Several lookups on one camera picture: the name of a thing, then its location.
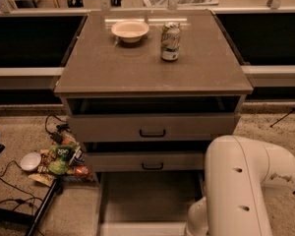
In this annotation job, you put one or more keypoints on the grey middle drawer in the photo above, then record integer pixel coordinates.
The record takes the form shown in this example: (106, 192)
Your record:
(144, 161)

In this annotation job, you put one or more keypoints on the grey top drawer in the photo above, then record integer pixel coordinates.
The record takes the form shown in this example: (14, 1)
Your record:
(152, 127)

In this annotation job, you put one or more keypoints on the black power adapter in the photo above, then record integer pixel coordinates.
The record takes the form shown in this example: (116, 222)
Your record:
(56, 137)

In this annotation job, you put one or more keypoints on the black stand leg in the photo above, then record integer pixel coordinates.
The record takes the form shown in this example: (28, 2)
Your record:
(52, 191)

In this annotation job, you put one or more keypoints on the black tripod leg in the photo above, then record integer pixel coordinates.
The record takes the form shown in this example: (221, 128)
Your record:
(283, 117)

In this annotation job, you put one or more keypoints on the green chip bag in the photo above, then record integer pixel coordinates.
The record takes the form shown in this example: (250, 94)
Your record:
(60, 165)

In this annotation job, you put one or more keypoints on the orange snack packet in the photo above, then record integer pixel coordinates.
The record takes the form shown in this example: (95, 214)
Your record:
(81, 171)

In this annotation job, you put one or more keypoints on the grey drawer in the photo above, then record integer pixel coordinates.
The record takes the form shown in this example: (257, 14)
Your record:
(147, 203)
(152, 127)
(144, 161)

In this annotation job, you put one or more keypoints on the tan snack wrapper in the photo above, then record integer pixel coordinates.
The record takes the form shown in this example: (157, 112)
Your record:
(44, 179)

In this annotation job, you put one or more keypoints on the white bowl on floor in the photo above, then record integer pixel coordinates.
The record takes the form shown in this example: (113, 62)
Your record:
(31, 161)

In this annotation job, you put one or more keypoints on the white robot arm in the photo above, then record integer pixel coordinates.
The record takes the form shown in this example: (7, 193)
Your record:
(239, 174)

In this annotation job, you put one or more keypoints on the grey drawer cabinet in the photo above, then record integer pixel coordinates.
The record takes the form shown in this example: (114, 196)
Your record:
(107, 76)

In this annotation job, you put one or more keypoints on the green white soda can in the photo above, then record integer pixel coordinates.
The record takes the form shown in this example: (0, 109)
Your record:
(170, 41)

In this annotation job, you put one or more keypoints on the grey bottom drawer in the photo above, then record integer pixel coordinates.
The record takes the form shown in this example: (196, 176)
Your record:
(147, 203)

